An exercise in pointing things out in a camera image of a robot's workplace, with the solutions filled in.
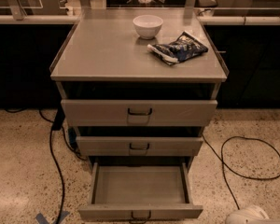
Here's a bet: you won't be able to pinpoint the grey bottom drawer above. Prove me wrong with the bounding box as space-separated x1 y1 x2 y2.
78 162 203 223

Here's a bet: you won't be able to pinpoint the grey drawer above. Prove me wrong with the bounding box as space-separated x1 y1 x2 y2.
61 99 217 127
77 136 203 157
78 162 203 223

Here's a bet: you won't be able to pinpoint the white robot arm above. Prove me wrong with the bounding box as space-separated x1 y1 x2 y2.
225 205 280 224

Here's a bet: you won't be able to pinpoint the grey drawer cabinet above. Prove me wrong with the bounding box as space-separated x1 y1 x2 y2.
51 9 228 165

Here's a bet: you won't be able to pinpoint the grey top drawer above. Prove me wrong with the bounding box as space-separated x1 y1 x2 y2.
61 99 217 127

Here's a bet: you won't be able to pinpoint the grey middle drawer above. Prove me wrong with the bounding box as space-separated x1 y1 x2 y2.
77 136 203 157

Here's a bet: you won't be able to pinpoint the blue white snack bag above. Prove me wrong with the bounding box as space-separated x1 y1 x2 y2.
147 31 208 65

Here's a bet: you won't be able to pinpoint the white bowl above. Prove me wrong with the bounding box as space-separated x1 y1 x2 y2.
133 15 163 39

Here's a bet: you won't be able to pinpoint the dark counter cabinets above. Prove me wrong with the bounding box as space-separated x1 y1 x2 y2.
0 23 280 108

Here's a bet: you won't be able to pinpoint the blue tape cross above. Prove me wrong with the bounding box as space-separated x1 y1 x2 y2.
35 211 69 224

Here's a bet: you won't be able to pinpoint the black cable left floor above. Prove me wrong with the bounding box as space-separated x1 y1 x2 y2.
4 106 87 224

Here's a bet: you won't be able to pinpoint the black cable floor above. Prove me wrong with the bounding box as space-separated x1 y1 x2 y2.
4 106 87 224
203 135 280 211

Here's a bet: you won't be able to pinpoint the black cable right floor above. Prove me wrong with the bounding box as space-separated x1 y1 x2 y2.
203 135 280 211

